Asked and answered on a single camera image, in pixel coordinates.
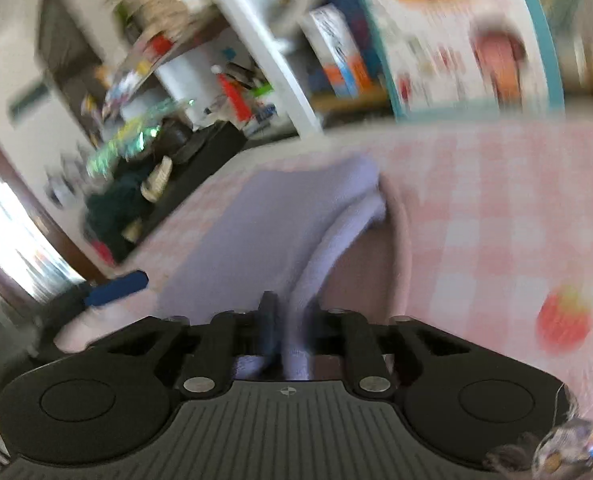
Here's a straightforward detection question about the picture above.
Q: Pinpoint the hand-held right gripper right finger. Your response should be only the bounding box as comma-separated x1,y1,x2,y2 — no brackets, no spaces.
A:
317,309,477,401

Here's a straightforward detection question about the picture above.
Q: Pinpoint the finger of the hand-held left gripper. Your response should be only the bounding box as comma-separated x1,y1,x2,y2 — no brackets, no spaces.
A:
83,270,150,309

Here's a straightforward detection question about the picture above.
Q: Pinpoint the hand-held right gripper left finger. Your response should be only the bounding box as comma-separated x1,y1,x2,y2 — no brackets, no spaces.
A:
89,291,280,400

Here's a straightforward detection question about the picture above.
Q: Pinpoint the mauve pink garment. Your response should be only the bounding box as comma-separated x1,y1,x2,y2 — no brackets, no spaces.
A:
320,175,413,387

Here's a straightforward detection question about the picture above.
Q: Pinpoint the lavender knit garment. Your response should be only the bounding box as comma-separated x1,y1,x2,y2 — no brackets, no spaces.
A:
155,155,390,396

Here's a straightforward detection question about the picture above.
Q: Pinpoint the dark green cloth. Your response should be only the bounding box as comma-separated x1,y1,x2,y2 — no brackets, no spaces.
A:
82,169,153,262

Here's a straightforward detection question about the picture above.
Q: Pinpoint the beige slipper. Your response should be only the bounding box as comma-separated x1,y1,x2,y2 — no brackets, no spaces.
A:
140,156,174,204

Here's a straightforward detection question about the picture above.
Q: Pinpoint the black low cabinet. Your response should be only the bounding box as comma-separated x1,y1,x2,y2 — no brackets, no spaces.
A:
119,119,260,263

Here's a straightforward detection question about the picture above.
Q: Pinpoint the pink checked bed sheet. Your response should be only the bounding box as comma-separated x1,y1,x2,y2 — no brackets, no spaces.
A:
56,119,593,433

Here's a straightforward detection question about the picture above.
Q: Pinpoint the red plastic toy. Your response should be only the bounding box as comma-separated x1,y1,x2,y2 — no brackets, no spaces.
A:
218,72,253,122

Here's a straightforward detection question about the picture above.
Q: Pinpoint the orange and blue box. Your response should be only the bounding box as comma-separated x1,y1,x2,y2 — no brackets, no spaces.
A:
300,4,373,100

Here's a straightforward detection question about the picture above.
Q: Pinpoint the teal bordered picture poster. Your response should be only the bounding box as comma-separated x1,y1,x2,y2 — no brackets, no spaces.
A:
350,0,568,120

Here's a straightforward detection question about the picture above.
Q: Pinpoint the brown door frame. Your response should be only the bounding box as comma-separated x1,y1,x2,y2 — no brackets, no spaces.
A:
0,107,100,293

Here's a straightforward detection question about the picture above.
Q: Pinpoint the white shelf frame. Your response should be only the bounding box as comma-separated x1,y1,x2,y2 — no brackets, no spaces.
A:
195,0,328,137

